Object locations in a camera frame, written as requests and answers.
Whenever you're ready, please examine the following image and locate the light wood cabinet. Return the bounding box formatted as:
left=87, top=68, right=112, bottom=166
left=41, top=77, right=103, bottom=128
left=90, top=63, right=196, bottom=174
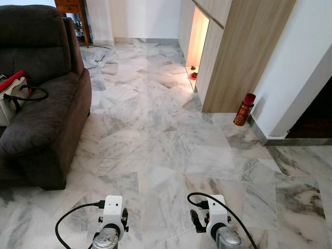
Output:
left=178, top=0, right=297, bottom=114

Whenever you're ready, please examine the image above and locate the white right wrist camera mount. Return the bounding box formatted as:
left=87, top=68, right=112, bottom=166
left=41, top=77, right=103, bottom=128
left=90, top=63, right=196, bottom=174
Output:
left=205, top=195, right=229, bottom=235

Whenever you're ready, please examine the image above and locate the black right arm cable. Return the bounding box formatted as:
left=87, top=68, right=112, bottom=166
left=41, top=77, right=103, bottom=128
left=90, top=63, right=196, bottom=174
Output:
left=187, top=192, right=259, bottom=249

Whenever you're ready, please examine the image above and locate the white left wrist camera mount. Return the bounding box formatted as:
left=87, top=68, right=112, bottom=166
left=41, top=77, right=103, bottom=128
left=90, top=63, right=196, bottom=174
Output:
left=100, top=196, right=126, bottom=235

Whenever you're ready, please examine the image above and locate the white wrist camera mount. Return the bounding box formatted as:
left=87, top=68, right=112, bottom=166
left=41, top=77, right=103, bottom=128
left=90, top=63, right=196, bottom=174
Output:
left=205, top=195, right=229, bottom=235
left=100, top=196, right=126, bottom=235

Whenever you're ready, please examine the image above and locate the brown wooden side table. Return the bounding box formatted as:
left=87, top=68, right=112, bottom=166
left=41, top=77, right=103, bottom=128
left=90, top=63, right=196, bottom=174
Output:
left=54, top=0, right=92, bottom=48

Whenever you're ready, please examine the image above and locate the dark brown fabric sofa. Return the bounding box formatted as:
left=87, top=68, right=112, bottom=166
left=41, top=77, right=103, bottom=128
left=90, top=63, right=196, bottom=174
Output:
left=0, top=5, right=93, bottom=190

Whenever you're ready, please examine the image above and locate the red cylindrical canister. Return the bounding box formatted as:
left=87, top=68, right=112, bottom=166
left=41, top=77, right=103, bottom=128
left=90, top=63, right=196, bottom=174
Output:
left=233, top=93, right=257, bottom=127

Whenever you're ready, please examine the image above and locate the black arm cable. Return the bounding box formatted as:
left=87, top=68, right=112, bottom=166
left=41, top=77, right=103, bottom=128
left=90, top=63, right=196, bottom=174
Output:
left=55, top=201, right=107, bottom=249
left=187, top=192, right=259, bottom=249

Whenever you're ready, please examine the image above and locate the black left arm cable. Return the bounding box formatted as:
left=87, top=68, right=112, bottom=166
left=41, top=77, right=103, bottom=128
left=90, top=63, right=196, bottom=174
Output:
left=55, top=201, right=107, bottom=249

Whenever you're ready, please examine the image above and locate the white bag with red trim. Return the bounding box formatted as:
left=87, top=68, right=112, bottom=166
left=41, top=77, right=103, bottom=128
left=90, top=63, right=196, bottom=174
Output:
left=0, top=70, right=50, bottom=128

